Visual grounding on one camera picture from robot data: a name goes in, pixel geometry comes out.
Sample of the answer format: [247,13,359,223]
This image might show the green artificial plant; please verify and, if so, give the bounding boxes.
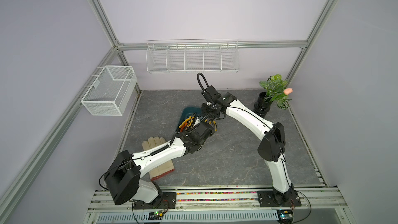
[259,74,291,110]

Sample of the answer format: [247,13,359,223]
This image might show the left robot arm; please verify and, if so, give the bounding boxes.
[103,122,216,207]

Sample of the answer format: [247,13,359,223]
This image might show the pink tulip flower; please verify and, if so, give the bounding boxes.
[283,88,293,95]

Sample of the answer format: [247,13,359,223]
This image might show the large yellow combination pliers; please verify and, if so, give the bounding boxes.
[179,114,200,132]

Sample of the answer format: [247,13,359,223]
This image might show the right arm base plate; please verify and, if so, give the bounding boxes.
[257,190,302,208]

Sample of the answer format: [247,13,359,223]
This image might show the white wire wall shelf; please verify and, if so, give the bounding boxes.
[146,39,240,73]

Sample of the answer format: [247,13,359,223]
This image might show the teal plastic storage box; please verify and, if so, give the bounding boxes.
[177,107,202,133]

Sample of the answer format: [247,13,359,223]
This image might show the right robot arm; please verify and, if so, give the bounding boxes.
[201,86,294,204]

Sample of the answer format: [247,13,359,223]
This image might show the white wire basket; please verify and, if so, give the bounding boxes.
[81,65,137,116]

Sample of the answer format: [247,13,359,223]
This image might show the black plant pot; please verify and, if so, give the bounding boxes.
[254,91,272,118]

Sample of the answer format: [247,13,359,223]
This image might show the beige work glove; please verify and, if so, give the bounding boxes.
[141,136,175,181]

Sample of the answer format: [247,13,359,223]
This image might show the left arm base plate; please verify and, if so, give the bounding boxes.
[133,192,177,209]

